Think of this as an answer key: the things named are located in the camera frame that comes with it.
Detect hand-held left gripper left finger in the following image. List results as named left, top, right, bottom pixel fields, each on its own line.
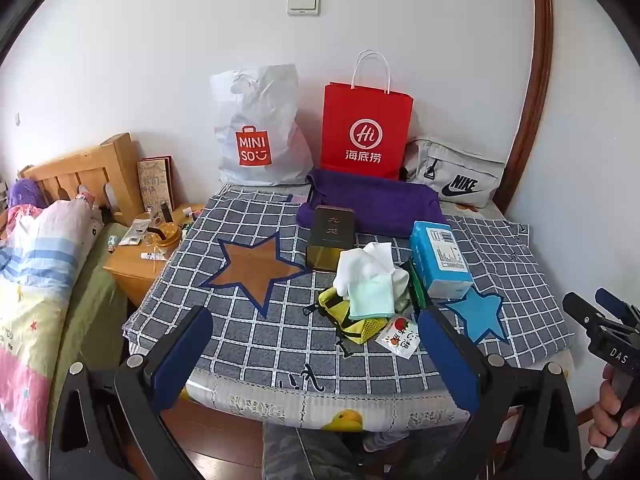
left=48, top=305, right=214, bottom=480

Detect wooden bed headboard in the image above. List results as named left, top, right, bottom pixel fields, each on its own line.
left=20, top=132, right=146, bottom=226

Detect person's right hand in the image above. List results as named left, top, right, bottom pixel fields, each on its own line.
left=587, top=360, right=640, bottom=451

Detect grey checked star blanket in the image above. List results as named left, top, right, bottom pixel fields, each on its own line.
left=122, top=182, right=576, bottom=396

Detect white plastic shopping bag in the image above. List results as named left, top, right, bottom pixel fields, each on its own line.
left=210, top=64, right=315, bottom=186

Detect clear glass cup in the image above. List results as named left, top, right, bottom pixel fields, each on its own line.
left=120, top=215, right=151, bottom=246

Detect blue tissue box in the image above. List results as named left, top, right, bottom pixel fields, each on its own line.
left=410, top=221, right=474, bottom=299

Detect dark gold tin box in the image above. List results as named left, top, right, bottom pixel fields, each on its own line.
left=306, top=206, right=356, bottom=272

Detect light green cloth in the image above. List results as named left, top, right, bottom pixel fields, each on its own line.
left=348, top=274, right=396, bottom=321

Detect green strip packet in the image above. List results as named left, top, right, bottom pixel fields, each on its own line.
left=406, top=259, right=429, bottom=312

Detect purple plush toy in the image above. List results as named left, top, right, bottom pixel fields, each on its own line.
left=7, top=177, right=48, bottom=211

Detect grey waist bag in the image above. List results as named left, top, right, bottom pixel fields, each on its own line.
left=402, top=137, right=506, bottom=208

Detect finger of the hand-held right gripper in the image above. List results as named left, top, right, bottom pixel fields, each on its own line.
left=562, top=291, right=608, bottom=333
left=595, top=287, right=640, bottom=328

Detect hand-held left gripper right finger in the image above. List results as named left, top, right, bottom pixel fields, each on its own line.
left=417, top=306, right=583, bottom=480

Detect brown wooden door frame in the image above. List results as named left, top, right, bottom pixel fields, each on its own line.
left=502, top=0, right=555, bottom=218

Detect purple towel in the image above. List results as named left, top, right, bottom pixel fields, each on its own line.
left=296, top=169, right=448, bottom=238

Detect green bed sheet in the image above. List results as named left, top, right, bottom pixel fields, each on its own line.
left=47, top=222, right=128, bottom=426

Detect pastel patterned quilt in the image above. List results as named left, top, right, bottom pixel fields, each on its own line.
left=0, top=200, right=98, bottom=480

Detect white sock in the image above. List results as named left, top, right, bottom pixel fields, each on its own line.
left=334, top=241, right=412, bottom=311

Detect red paper bag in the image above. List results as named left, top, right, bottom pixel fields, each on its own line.
left=320, top=50, right=415, bottom=181

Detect small white sticker packet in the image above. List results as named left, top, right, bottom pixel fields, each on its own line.
left=375, top=316, right=420, bottom=358

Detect wooden nightstand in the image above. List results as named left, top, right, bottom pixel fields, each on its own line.
left=103, top=200, right=206, bottom=308

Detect illustrated notebook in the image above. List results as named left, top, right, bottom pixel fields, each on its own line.
left=137, top=156, right=176, bottom=213

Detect yellow pouch with black straps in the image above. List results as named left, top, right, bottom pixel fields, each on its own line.
left=318, top=285, right=386, bottom=346

